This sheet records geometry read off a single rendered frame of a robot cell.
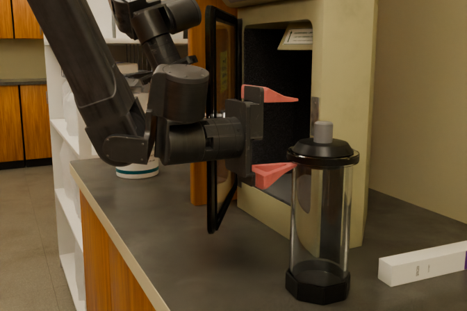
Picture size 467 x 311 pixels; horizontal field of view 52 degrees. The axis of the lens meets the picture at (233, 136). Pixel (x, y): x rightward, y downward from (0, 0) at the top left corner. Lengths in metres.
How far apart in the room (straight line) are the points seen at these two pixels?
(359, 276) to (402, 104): 0.57
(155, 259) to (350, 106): 0.45
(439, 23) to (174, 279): 0.82
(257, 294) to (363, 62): 0.44
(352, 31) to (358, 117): 0.16
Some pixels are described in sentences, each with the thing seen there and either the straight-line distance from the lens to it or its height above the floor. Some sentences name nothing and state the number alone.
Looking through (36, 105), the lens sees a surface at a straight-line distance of 5.72.
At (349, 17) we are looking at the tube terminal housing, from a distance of 0.87.
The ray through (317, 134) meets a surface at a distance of 0.71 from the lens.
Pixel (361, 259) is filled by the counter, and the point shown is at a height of 0.94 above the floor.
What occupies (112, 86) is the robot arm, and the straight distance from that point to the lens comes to 0.58.
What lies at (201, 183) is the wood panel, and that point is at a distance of 1.17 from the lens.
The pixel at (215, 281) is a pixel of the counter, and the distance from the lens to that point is 0.82.
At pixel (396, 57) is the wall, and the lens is 1.31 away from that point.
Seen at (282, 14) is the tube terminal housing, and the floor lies 1.38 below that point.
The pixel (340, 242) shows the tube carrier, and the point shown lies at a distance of 0.74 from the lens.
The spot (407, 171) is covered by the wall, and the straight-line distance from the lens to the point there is 1.31.
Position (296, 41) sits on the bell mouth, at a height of 1.33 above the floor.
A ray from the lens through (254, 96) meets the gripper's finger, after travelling 0.64.
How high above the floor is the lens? 1.32
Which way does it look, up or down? 10 degrees down
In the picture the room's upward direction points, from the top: straight up
